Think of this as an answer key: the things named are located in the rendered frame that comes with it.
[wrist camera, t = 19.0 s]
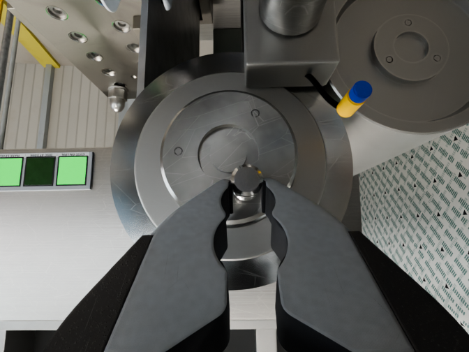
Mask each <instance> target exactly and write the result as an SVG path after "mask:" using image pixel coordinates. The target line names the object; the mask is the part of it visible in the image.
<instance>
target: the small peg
mask: <svg viewBox="0 0 469 352"><path fill-rule="evenodd" d="M231 183H232V189H233V192H234V194H235V196H236V197H237V198H238V199H240V200H242V201H250V200H253V199H254V198H256V197H257V195H258V194H259V192H260V190H261V187H262V183H263V176H262V173H261V172H260V170H259V169H258V168H257V167H255V166H253V165H251V164H243V165H240V166H238V167H237V168H236V169H235V170H234V171H233V173H232V175H231Z"/></svg>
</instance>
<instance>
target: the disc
mask: <svg viewBox="0 0 469 352"><path fill-rule="evenodd" d="M225 72H238V73H244V52H220V53H214V54H207V55H204V56H201V57H196V58H194V59H190V60H188V61H185V62H183V63H181V64H178V65H176V66H175V67H173V68H171V69H170V70H168V71H166V72H164V73H163V74H162V75H160V76H158V77H157V78H156V79H155V80H154V81H153V82H151V83H150V84H149V85H148V86H147V87H146V88H145V89H144V90H143V91H142V92H141V93H140V94H139V95H138V97H137V98H136V99H135V100H134V101H133V103H132V104H131V106H130V108H129V109H128V111H127V112H126V114H125V115H124V118H123V119H122V121H121V124H120V126H119V129H118V131H117V134H116V137H115V139H114V144H113V148H112V155H111V161H110V184H111V190H112V197H113V201H114V205H115V207H116V210H117V214H118V215H119V218H120V221H121V223H122V225H123V227H124V228H125V230H126V232H127V233H128V235H129V237H130V239H131V240H132V241H133V242H134V244H135V243H136V242H137V240H138V239H139V238H140V237H141V236H142V235H151V234H152V233H153V232H154V230H155V229H156V227H155V225H154V224H153V223H152V221H151V220H150V218H149V217H148V215H147V213H146V212H145V210H144V208H143V206H142V203H141V201H140V198H139V196H138V192H137V188H136V184H135V174H134V162H135V150H136V147H137V142H138V140H139V137H140V134H141V132H142V129H143V127H144V125H145V123H146V121H147V120H148V118H149V116H150V115H151V113H152V112H153V111H154V109H155V108H156V107H157V105H158V104H159V103H160V102H161V101H162V100H163V99H164V98H165V97H166V96H168V95H169V94H170V93H172V92H173V91H174V90H176V89H177V88H179V87H180V86H182V85H184V84H186V83H187V82H190V81H191V80H194V79H196V78H200V77H202V76H206V75H210V74H215V73H225ZM285 88H286V89H287V90H288V91H290V92H291V93H293V94H294V95H295V96H296V97H297V98H298V99H299V100H300V101H301V102H302V103H303V104H304V105H305V106H306V107H307V109H308V110H309V111H310V113H311V114H312V115H313V117H314V119H315V121H316V123H317V124H318V127H319V129H320V132H321V134H322V137H323V140H324V143H325V148H326V153H327V178H326V183H325V189H324V191H323V194H322V198H321V200H320V203H319V206H321V207H323V208H324V209H325V210H327V211H328V212H329V213H331V214H332V215H334V216H335V217H336V218H337V219H338V220H339V221H340V222H341V221H342V219H343V217H344V214H345V211H346V209H347V206H348V203H349V199H350V194H351V190H352V179H353V162H352V150H351V146H350V141H349V138H348V134H347V132H346V129H345V127H344V124H343V122H342V120H341V118H340V116H339V114H338V113H337V111H336V109H335V108H333V107H332V106H330V104H328V102H326V100H324V98H323V97H321V95H320V94H319V92H318V91H317V89H316V88H315V87H314V86H309V87H285ZM221 262H222V263H223V264H224V266H225V269H226V270H227V274H228V290H229V291H238V290H246V289H251V288H258V287H261V286H266V285H268V284H272V283H274V282H276V278H277V271H278V267H279V265H280V262H281V261H280V260H279V258H278V256H277V255H276V254H275V252H274V251H272V252H270V253H268V254H265V255H262V256H259V257H256V258H251V259H246V260H242V261H221Z"/></svg>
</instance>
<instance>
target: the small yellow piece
mask: <svg viewBox="0 0 469 352"><path fill-rule="evenodd" d="M305 78H307V79H308V80H309V81H310V82H311V83H312V85H313V86H314V87H315V88H316V89H317V91H318V92H319V94H320V95H321V97H323V98H324V100H326V102H328V104H330V106H332V107H333V108H335V109H336V110H337V113H338V114H339V115H340V116H342V117H350V116H352V115H353V114H354V113H355V112H356V111H357V110H358V109H359V108H360V107H361V106H362V105H363V104H364V103H365V101H366V100H367V98H368V97H369V96H370V95H371V94H372V90H373V89H372V86H371V85H370V84H369V83H368V82H367V81H363V80H361V81H358V82H356V83H355V84H354V85H353V87H352V88H351V89H349V91H348V92H347V93H346V95H345V96H344V97H343V98H342V99H341V101H340V102H337V101H335V100H334V99H333V98H332V97H331V96H330V95H329V94H328V93H327V92H326V91H325V90H324V89H323V87H322V86H321V84H320V83H319V82H318V81H317V80H316V78H315V77H314V76H313V75H312V74H307V75H305Z"/></svg>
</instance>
